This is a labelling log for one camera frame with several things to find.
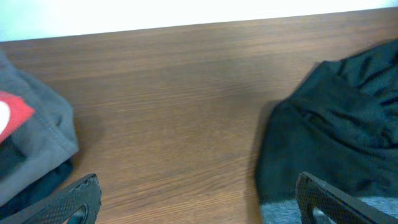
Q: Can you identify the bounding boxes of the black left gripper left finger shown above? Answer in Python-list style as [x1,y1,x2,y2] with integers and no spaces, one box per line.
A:
[1,174,101,224]

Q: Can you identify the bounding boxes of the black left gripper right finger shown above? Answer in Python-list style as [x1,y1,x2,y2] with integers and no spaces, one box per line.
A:
[296,172,397,224]

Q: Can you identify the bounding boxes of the red printed t-shirt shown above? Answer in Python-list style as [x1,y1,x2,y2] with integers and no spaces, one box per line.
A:
[1,91,35,142]

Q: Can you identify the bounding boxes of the black leggings with red waistband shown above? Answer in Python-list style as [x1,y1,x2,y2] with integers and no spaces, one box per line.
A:
[254,39,398,224]

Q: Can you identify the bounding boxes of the gray folded garment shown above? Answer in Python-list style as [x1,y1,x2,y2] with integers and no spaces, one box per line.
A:
[1,54,78,205]

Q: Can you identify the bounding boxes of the dark blue folded garment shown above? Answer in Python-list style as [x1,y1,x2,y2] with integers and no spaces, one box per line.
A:
[1,159,73,220]

